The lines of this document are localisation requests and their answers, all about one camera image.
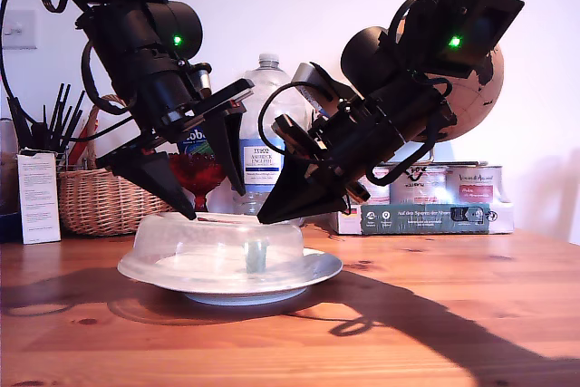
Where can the black chopstick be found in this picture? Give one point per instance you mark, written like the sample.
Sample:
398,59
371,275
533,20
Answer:
57,103
64,101
78,108

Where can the dark brown jar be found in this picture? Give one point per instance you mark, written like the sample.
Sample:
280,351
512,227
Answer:
6,187

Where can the large clear water bottle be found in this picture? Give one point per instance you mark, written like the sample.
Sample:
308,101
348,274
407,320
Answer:
272,76

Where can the green coffee capsule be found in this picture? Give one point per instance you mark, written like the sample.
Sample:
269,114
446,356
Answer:
256,258

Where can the cardboard can tray green label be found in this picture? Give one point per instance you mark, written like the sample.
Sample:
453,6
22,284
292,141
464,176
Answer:
430,219

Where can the dark round utensil head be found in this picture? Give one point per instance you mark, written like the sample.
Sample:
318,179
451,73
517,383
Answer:
39,135

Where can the red glass goblet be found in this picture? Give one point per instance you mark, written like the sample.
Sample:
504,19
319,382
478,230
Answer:
201,176

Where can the white printed carton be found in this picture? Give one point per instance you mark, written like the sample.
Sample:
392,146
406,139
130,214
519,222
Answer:
38,201

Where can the silver tin can script label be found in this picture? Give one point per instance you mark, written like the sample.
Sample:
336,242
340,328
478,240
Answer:
473,185

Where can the blue Ciobar packet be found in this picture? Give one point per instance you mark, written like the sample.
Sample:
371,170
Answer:
192,144

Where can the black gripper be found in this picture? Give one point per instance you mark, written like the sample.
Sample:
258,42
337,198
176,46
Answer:
167,97
353,142

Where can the white ceramic plate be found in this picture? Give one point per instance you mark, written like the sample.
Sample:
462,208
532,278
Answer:
326,267

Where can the silver tin can pink label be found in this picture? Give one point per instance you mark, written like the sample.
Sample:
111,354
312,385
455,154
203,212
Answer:
381,187

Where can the clear plastic dome red tab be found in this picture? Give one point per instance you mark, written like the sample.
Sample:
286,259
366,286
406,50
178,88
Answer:
181,246

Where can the black flat utensil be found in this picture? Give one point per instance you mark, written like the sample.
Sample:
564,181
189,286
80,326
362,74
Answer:
20,128

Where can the silver tin can black logo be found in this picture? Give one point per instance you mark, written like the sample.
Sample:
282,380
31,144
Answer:
417,187

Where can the cork globe on metal stand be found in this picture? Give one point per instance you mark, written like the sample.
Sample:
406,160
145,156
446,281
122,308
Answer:
485,101

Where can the red orange utensil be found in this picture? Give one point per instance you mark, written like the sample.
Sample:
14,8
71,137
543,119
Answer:
80,147

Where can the white wall light switch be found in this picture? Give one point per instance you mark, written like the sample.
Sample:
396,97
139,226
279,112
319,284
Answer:
20,29

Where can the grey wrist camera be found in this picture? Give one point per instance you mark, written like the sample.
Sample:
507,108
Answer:
201,79
308,76

